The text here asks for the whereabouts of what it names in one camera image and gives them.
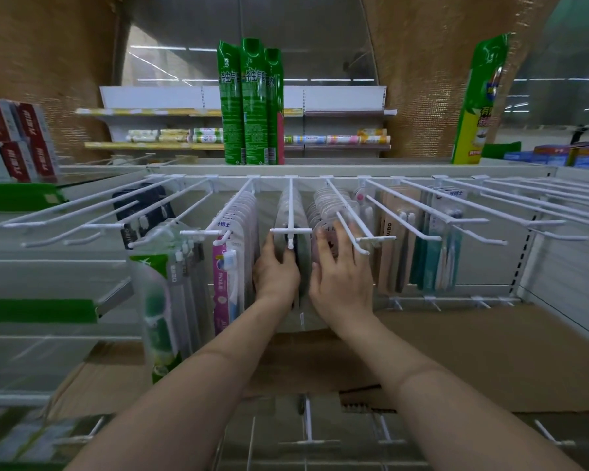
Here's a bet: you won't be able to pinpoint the person's left hand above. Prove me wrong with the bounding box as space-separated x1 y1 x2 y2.
252 234 302 311

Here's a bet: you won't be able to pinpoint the person's right hand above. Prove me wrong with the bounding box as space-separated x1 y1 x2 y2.
308 220 376 335

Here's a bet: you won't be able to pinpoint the pink label toothbrush pack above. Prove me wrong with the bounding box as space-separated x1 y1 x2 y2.
211 190 260 337

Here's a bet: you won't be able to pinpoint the beige twin toothbrush pack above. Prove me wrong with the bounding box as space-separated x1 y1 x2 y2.
375 186 424 296

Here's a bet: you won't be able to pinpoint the oval twin black toothbrush pack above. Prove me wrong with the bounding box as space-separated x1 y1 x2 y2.
274 186 313 311

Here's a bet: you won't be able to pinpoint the kids toothbrush pack blue toy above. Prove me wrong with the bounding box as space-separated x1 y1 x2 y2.
306 186 363 271

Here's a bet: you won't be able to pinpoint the teal twin toothbrush pack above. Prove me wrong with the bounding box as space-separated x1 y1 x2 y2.
410 186 468 294

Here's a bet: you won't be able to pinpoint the clear pink-topped toothbrush pack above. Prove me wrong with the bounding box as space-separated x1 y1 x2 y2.
353 188 378 237

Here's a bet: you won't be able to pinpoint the green label toothbrush pack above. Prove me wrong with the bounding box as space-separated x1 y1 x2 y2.
129 225 213 384

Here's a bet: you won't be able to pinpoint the person's left forearm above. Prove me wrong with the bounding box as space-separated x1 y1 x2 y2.
66 298 295 471

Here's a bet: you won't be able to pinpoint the person's right forearm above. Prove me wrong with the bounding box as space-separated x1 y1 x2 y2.
338 318 585 471

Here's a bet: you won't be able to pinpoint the white shelf unit yellow strips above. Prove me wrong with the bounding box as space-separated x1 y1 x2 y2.
76 85 399 158

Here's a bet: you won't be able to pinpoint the row of colourful wrap rolls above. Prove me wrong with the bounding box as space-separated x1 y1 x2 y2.
126 128 391 146

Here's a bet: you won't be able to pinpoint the brown cardboard tray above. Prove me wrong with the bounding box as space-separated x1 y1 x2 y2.
48 304 589 421

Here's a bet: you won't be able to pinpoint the green spray can red side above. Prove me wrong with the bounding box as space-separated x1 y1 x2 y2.
266 47 286 166

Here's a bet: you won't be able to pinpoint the tall green spray can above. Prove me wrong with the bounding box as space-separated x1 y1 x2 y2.
217 40 246 166
240 37 271 166

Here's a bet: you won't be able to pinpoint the green yellow spray can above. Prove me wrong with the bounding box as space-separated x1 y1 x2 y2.
450 33 510 166

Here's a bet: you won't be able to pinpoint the woven brown column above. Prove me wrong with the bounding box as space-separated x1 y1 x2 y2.
0 0 118 162
363 0 563 158

